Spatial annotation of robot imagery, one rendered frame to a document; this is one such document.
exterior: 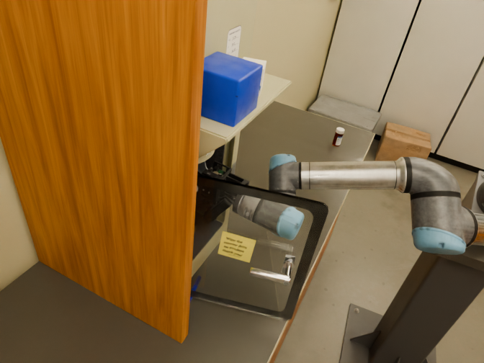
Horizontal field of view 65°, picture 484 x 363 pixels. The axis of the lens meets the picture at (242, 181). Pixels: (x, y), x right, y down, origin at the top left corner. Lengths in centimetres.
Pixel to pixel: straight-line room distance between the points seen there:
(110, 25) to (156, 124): 15
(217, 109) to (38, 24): 32
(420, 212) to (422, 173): 10
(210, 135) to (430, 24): 314
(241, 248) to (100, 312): 44
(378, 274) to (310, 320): 62
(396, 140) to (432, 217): 260
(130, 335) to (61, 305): 21
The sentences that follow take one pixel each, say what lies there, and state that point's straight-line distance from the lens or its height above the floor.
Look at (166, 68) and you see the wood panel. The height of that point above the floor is 164.
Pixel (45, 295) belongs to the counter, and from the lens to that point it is 118.
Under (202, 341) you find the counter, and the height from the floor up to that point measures 94.
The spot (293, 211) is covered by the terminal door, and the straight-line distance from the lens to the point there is 77.
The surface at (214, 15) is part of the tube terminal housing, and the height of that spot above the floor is 166.
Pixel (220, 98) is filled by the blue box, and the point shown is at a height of 156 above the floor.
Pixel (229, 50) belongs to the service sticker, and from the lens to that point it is 84.
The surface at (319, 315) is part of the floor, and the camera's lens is 232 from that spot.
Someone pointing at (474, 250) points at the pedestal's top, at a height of 94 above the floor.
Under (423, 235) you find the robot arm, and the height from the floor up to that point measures 123.
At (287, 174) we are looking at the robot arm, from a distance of 103.
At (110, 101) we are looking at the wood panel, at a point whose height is 155.
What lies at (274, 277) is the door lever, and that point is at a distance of 84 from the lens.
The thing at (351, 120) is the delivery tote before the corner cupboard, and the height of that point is 33.
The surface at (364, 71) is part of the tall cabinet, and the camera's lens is 384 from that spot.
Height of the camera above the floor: 185
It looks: 37 degrees down
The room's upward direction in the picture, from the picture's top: 9 degrees clockwise
